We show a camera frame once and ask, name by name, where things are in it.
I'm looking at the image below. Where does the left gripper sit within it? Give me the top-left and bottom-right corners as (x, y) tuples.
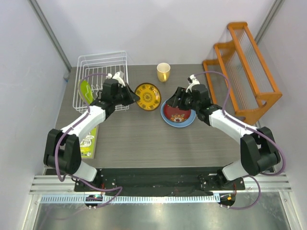
(112, 83), (140, 106)

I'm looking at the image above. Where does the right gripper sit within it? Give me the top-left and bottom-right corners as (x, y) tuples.
(166, 87), (200, 111)

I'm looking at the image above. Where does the red floral plate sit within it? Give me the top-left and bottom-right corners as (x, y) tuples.
(163, 104), (191, 123)

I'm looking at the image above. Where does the brown yellow plate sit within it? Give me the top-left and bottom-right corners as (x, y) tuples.
(135, 83), (162, 111)

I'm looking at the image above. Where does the light blue plate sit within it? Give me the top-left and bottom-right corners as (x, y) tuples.
(160, 101), (196, 128)

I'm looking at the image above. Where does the green plate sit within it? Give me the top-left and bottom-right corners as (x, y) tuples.
(78, 80), (94, 104)

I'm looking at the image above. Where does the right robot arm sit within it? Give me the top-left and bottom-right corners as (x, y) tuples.
(166, 84), (281, 189)

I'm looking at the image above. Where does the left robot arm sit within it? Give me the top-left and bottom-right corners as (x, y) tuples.
(43, 79), (140, 191)

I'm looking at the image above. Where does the orange wooden rack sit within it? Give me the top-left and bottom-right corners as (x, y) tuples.
(202, 22), (283, 125)

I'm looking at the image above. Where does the yellow mug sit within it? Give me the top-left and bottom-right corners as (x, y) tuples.
(156, 63), (171, 82)

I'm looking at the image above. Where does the green illustrated book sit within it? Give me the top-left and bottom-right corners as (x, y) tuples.
(80, 126), (98, 159)

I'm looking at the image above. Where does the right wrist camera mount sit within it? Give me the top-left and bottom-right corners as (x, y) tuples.
(186, 74), (200, 93)

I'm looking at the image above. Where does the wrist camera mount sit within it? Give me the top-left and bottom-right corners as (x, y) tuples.
(106, 71), (126, 87)
(186, 74), (200, 93)

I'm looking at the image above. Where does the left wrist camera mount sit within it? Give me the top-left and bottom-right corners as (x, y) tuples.
(106, 71), (126, 87)

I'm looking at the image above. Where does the white wire dish rack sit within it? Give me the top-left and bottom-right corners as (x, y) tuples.
(72, 51), (129, 114)

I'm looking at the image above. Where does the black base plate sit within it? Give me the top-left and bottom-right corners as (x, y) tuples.
(73, 167), (247, 197)

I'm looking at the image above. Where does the perforated metal rail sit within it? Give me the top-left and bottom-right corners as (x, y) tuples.
(40, 194), (220, 204)

